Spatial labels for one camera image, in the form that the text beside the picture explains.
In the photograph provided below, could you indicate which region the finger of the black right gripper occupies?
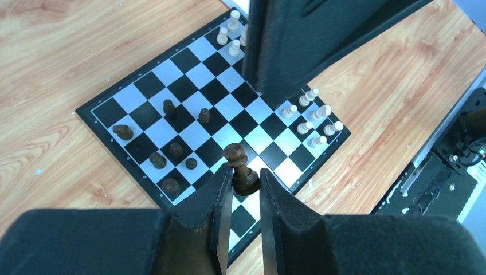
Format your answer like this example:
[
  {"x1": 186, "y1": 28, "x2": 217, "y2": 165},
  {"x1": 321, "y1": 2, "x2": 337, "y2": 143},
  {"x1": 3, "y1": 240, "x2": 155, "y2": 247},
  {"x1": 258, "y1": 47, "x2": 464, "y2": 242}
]
[{"x1": 243, "y1": 0, "x2": 426, "y2": 108}]

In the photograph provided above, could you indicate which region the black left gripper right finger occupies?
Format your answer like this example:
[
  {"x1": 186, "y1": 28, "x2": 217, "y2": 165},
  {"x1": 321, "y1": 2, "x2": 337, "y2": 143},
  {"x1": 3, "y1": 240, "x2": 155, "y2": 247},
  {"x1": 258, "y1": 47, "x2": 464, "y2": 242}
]
[{"x1": 260, "y1": 168, "x2": 485, "y2": 274}]

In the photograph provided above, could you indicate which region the dark brown chess piece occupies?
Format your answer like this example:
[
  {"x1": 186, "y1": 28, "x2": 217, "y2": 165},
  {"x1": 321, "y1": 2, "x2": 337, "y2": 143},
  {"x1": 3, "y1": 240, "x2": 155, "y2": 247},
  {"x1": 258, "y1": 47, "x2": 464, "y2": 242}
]
[{"x1": 112, "y1": 124, "x2": 134, "y2": 140}]

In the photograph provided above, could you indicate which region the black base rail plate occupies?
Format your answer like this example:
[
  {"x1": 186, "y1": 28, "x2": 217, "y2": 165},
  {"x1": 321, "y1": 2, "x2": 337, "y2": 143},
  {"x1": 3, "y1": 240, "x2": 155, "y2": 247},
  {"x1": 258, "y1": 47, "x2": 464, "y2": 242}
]
[{"x1": 372, "y1": 87, "x2": 485, "y2": 222}]

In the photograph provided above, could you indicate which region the black white chess board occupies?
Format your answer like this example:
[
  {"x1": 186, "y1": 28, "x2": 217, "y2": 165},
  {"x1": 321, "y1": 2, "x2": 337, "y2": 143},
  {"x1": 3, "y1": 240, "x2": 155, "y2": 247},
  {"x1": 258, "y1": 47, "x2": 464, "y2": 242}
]
[{"x1": 75, "y1": 7, "x2": 351, "y2": 266}]

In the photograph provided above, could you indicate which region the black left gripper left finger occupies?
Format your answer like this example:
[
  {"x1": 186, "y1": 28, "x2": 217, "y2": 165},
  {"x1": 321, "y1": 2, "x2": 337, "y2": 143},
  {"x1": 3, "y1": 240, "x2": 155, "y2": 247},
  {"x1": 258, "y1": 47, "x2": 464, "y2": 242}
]
[{"x1": 1, "y1": 164, "x2": 233, "y2": 274}]

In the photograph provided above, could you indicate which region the white chess piece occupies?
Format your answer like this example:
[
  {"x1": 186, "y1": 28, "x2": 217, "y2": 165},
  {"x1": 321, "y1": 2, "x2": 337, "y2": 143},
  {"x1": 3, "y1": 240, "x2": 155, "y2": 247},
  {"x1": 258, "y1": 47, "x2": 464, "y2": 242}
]
[
  {"x1": 281, "y1": 104, "x2": 297, "y2": 118},
  {"x1": 296, "y1": 121, "x2": 313, "y2": 135},
  {"x1": 323, "y1": 121, "x2": 344, "y2": 136},
  {"x1": 298, "y1": 88, "x2": 320, "y2": 107},
  {"x1": 311, "y1": 104, "x2": 332, "y2": 121},
  {"x1": 309, "y1": 136, "x2": 327, "y2": 148}
]

